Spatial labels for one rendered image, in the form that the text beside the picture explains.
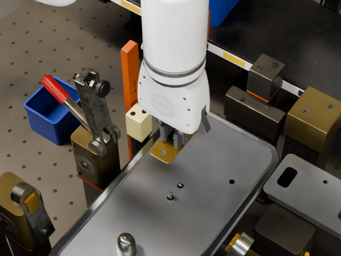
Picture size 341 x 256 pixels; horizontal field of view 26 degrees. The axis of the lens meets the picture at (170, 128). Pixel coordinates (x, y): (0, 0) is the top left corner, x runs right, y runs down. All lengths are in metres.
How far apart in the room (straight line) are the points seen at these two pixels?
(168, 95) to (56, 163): 0.73
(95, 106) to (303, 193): 0.39
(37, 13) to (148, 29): 1.13
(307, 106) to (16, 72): 0.83
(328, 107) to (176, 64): 0.48
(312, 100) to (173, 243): 0.37
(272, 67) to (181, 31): 0.49
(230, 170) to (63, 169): 0.50
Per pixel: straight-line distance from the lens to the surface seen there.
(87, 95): 1.18
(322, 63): 1.46
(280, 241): 1.28
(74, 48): 1.93
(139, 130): 1.32
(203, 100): 1.02
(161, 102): 1.04
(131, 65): 1.26
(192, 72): 0.97
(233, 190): 1.30
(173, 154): 1.13
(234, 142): 1.36
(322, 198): 1.32
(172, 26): 0.89
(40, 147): 1.74
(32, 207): 1.21
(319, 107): 1.35
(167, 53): 0.93
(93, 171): 1.34
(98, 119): 1.25
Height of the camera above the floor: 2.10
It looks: 53 degrees down
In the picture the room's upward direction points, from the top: straight up
